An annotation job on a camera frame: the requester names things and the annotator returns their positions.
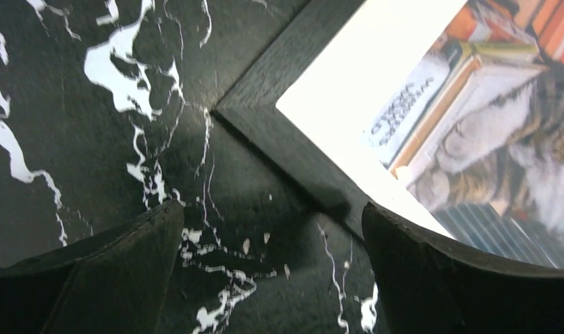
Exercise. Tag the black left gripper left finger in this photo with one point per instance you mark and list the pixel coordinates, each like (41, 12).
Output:
(112, 282)

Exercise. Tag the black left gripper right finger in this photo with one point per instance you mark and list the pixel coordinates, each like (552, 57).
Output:
(430, 283)

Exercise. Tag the cat photo print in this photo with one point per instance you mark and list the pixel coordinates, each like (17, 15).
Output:
(476, 131)

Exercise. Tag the white mat board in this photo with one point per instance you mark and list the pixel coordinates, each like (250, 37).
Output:
(349, 81)

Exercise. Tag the black picture frame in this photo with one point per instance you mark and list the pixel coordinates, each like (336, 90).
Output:
(249, 109)

